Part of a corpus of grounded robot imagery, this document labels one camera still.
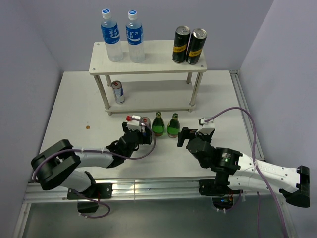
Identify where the right black tall can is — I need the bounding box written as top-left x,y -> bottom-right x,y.
185,28 -> 207,65

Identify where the aluminium front rail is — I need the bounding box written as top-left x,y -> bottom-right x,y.
22,175 -> 284,203

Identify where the purple cable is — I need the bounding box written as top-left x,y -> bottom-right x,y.
32,116 -> 156,219
207,106 -> 289,238

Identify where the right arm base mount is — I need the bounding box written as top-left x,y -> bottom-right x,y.
199,179 -> 243,213

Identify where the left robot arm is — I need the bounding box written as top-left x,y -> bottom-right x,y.
31,119 -> 156,198

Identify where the green glass bottle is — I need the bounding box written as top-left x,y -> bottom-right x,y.
167,113 -> 180,138
152,111 -> 165,137

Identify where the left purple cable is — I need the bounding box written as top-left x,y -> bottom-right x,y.
32,116 -> 156,219

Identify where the blue-label water bottle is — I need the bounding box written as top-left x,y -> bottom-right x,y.
101,8 -> 123,62
126,10 -> 145,63

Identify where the aluminium side rail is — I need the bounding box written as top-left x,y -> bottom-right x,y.
229,70 -> 265,161

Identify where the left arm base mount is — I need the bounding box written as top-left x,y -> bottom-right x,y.
66,182 -> 112,219

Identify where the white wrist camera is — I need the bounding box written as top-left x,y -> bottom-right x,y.
126,115 -> 143,131
195,117 -> 215,135

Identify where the black tall can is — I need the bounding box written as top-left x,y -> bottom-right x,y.
185,28 -> 207,65
172,25 -> 191,63

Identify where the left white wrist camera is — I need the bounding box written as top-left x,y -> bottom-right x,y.
126,115 -> 143,131

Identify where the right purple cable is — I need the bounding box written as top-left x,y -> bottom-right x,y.
207,106 -> 289,238

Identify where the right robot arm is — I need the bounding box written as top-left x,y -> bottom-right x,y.
177,127 -> 310,208

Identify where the silver energy can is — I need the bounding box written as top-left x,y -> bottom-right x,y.
140,117 -> 152,136
111,80 -> 125,104

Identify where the left black tall can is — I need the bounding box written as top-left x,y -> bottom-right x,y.
172,25 -> 191,63

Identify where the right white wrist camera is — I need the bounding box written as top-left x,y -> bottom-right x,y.
195,117 -> 215,135

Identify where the white two-tier shelf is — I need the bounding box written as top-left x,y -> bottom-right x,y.
89,40 -> 207,115

